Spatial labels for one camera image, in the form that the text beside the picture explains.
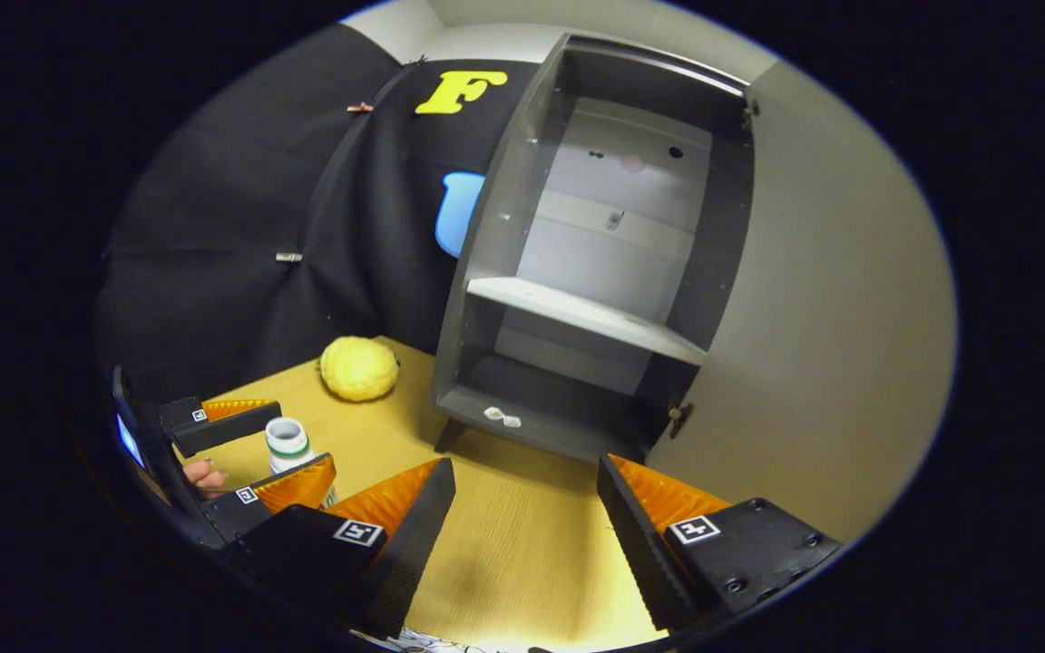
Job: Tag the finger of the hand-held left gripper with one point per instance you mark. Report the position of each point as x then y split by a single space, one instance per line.
291 485
232 426

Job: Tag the metal door hinge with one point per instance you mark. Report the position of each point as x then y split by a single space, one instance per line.
679 420
749 115

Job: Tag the beige cabinet door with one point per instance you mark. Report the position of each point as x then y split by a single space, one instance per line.
831 317

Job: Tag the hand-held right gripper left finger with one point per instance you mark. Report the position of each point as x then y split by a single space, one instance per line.
418 535

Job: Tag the yellow bumpy ball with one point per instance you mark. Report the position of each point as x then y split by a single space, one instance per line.
359 367

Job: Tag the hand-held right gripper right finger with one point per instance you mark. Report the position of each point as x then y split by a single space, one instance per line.
636 553

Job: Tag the white cabinet shelf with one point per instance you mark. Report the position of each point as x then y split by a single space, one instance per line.
577 313

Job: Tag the small white object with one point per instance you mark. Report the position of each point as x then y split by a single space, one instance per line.
504 417

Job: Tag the white bottle with green label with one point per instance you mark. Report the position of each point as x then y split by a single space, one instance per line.
287 449

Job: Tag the black backdrop cloth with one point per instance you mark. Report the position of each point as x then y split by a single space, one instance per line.
214 227

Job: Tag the dark grey cabinet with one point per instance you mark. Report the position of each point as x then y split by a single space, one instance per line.
504 181

